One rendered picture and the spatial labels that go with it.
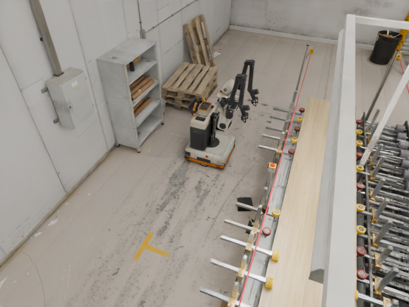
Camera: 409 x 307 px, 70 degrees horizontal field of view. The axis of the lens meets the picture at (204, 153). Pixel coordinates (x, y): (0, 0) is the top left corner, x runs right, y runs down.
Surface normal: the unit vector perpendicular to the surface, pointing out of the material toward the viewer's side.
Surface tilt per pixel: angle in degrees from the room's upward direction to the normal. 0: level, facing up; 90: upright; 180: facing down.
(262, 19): 90
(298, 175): 0
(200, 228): 0
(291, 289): 0
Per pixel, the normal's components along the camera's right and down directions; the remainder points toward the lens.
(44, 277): 0.02, -0.75
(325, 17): -0.36, 0.62
